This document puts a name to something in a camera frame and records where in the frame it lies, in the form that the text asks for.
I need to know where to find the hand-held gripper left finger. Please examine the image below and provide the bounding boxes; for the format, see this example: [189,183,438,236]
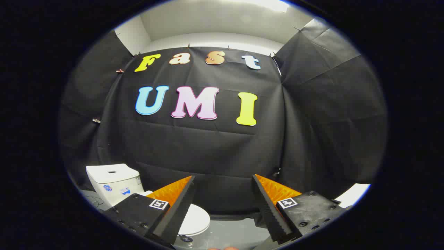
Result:
[103,175,196,249]

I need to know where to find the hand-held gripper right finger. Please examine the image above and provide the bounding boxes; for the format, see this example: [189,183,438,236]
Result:
[251,174,351,244]

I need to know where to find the white toilet lid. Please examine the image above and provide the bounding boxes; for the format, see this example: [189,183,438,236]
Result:
[178,203,211,243]

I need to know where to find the white toilet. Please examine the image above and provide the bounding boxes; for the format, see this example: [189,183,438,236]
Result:
[86,164,211,243]

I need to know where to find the black backdrop cloth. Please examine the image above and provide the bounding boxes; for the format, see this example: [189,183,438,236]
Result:
[59,17,387,220]

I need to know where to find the thin floor cables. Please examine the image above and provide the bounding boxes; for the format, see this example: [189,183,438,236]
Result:
[82,193,104,209]

